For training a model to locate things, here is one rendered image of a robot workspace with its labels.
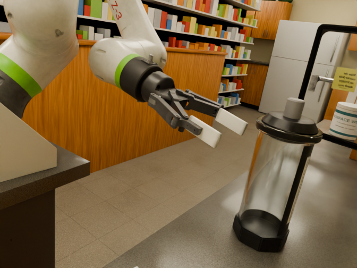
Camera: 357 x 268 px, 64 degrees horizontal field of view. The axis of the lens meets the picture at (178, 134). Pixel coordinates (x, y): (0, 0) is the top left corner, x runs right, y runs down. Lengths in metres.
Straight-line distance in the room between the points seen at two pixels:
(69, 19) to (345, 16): 6.12
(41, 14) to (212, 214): 0.50
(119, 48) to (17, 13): 0.22
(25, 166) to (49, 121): 1.61
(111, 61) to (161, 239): 0.40
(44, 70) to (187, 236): 0.49
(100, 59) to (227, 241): 0.48
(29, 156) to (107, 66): 0.26
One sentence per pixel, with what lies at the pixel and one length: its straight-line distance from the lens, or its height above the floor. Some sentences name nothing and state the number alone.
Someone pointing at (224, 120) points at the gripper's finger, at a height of 1.12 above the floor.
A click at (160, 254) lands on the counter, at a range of 0.51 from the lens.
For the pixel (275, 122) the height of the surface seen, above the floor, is 1.17.
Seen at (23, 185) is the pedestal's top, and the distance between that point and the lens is 0.70.
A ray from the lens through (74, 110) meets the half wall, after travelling 2.41.
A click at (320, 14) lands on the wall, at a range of 6.62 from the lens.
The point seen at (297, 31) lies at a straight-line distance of 5.96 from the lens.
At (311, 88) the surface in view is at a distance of 1.19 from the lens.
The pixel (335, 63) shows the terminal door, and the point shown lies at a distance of 1.18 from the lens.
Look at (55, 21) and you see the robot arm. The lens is 0.61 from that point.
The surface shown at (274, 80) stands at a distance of 6.04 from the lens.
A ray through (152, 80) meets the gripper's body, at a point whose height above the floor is 1.18.
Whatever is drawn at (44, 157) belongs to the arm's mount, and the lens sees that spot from 0.74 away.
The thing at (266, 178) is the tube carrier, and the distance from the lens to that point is 0.51.
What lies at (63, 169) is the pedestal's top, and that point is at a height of 0.94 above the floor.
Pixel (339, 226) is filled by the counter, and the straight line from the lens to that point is 0.75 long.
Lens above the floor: 1.28
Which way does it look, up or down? 19 degrees down
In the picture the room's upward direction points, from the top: 8 degrees clockwise
